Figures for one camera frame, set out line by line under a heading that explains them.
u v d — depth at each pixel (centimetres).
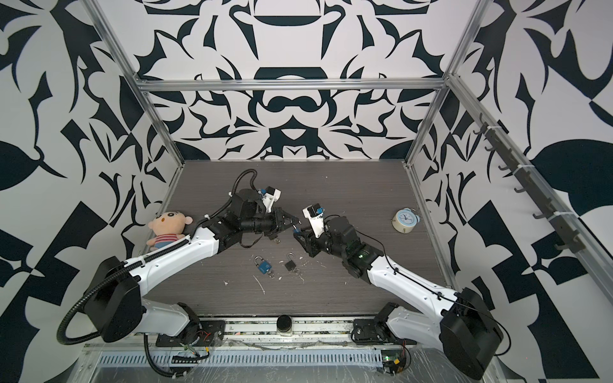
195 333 66
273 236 95
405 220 96
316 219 67
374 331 67
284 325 67
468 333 40
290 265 88
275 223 67
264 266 87
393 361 71
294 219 76
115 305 41
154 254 47
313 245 68
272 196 74
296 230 76
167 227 89
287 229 73
